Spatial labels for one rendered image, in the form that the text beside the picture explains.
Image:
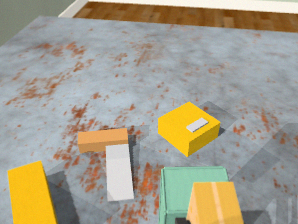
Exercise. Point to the green l-shaped frame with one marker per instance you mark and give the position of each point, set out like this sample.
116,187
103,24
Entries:
176,187

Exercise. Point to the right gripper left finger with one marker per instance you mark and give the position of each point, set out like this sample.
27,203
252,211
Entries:
182,220

